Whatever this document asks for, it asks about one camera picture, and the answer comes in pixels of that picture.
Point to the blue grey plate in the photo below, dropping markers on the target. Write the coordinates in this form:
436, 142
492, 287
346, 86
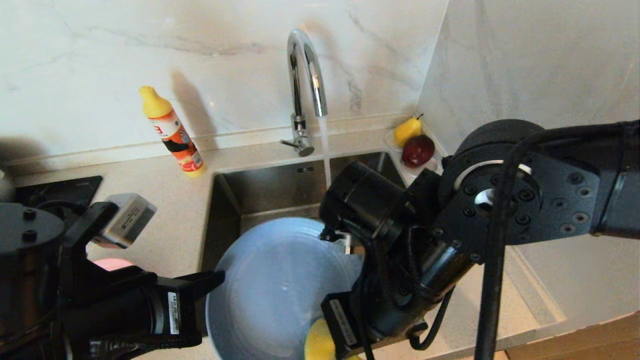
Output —
280, 285

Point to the dark red apple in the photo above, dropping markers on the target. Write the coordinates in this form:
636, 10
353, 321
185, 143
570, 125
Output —
418, 150

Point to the orange dish soap bottle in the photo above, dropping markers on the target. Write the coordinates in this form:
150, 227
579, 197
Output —
175, 135

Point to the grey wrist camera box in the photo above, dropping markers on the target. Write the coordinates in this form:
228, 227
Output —
125, 220
347, 240

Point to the yellow pear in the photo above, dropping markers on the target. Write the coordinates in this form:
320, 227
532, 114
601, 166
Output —
406, 130

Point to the chrome gooseneck faucet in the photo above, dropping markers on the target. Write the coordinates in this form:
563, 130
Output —
299, 75

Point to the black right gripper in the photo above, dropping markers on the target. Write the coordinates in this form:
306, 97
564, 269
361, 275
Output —
390, 300

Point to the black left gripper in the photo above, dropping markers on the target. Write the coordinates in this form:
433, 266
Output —
125, 310

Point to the black induction cooktop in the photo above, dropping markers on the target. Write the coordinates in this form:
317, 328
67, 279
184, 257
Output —
55, 190

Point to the small white dish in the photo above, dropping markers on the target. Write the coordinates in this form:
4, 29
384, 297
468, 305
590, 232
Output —
407, 172

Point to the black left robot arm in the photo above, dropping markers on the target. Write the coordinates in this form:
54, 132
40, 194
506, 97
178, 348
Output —
25, 270

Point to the stainless steel sink basin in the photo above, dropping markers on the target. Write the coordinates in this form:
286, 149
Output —
260, 190

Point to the pink plate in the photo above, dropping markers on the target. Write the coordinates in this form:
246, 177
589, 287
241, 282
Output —
112, 263

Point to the yellow green sponge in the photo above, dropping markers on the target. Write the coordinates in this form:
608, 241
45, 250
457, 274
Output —
317, 345

